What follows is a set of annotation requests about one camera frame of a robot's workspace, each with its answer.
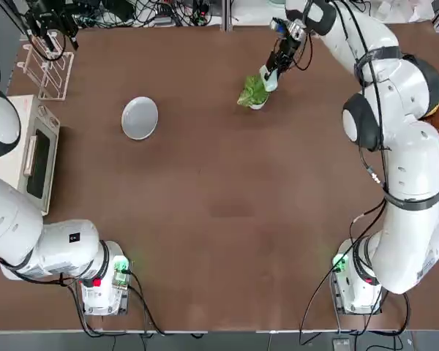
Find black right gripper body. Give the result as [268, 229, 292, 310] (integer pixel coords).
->
[274, 36, 303, 69]

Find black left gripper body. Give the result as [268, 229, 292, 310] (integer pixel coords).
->
[23, 1, 78, 39]

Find green lettuce leaf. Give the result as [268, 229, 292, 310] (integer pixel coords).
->
[236, 74, 271, 109]

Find clear acrylic rack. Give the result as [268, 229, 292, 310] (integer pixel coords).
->
[16, 31, 75, 101]

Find small grey bowl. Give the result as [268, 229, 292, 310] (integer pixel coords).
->
[248, 87, 270, 111]

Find white side table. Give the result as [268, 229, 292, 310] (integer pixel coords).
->
[232, 0, 438, 26]

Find large grey plate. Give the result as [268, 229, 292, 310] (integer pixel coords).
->
[121, 96, 160, 141]

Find cream toaster oven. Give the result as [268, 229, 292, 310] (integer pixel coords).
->
[0, 94, 61, 216]

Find clear plastic bag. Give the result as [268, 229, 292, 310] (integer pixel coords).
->
[378, 0, 435, 23]

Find aluminium frame post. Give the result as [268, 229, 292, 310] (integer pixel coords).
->
[222, 0, 234, 33]

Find tangled black cables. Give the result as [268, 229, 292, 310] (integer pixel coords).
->
[76, 0, 224, 29]

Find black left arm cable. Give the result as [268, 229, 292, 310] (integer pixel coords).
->
[0, 34, 110, 290]

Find black left base cable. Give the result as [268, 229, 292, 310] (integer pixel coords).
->
[64, 270, 165, 336]

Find black base cable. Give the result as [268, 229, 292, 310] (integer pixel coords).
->
[329, 270, 411, 336]
[64, 270, 165, 336]

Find black right base cable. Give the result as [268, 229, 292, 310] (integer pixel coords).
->
[329, 270, 411, 336]

